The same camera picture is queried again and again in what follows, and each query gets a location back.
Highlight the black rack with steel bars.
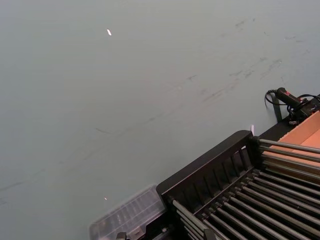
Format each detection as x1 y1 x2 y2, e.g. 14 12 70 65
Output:
156 129 320 240

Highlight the clear plastic case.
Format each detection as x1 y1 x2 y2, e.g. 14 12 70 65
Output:
89 184 166 240

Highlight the shallow brown cardboard tray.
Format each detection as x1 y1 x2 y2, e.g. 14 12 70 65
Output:
269 113 320 173

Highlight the plain pale wall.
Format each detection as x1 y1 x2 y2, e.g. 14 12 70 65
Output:
0 0 320 240

